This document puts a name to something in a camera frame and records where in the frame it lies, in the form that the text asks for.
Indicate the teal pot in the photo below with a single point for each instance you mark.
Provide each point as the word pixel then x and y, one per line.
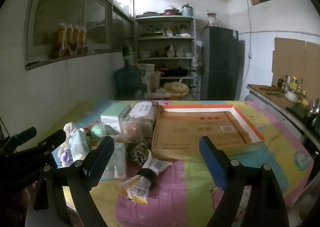
pixel 187 11

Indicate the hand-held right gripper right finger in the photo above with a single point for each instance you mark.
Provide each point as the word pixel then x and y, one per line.
pixel 210 159

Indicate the leopard print cloth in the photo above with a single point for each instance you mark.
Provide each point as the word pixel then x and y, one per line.
pixel 138 153

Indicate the cardboard sheet on wall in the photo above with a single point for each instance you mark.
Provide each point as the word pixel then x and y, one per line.
pixel 290 59

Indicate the kitchen counter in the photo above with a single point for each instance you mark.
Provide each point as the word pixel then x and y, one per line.
pixel 265 98

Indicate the colourful printed blanket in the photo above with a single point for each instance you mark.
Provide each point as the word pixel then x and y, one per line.
pixel 187 187

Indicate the yellow snack packet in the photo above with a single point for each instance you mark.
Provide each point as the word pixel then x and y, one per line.
pixel 136 189

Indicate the white bowl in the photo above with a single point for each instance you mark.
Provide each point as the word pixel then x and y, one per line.
pixel 292 95

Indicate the mint green box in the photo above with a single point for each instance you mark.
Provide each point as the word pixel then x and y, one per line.
pixel 113 113

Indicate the cardboard box with orange rim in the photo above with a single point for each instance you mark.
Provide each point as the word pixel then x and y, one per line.
pixel 195 127

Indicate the yellow food in bag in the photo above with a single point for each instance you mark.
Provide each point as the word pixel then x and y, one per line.
pixel 176 88

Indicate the white framed interior window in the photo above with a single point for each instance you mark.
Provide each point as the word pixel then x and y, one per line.
pixel 84 4

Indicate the pink plastic pitcher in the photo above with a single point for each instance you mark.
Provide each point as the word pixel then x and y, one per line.
pixel 155 82

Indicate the dark grey fridge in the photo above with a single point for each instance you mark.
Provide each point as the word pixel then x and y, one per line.
pixel 220 67

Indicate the white sack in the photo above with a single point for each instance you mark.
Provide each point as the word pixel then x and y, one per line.
pixel 147 69

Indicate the mint green cushion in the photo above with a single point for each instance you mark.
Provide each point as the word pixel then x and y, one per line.
pixel 98 130

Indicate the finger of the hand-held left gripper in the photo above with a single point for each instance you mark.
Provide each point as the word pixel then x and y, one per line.
pixel 56 139
pixel 25 134

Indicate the white shelf unit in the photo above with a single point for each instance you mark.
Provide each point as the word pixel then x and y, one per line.
pixel 165 38

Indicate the red pot with lid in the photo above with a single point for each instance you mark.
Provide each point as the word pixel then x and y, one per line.
pixel 172 12

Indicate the row of white bowls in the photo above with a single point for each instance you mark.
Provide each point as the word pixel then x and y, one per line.
pixel 165 54

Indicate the glass jar with red lid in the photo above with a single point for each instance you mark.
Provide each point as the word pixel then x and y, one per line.
pixel 211 20

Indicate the cluster of condiment bottles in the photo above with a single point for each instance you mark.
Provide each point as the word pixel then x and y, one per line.
pixel 291 83

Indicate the blue water jug with pump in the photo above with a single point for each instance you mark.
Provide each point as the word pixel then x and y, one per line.
pixel 128 79

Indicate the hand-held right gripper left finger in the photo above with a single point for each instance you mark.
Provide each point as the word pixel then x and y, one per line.
pixel 100 162

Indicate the pink plush toy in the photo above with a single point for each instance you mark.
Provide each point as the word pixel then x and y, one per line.
pixel 65 157

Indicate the clear tissue pack floral label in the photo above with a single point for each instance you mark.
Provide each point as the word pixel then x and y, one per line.
pixel 140 122

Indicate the black pan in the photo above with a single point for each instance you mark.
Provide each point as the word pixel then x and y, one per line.
pixel 175 72

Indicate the orange drink bottle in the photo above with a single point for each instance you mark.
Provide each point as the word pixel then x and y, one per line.
pixel 83 39
pixel 70 39
pixel 60 39
pixel 77 39

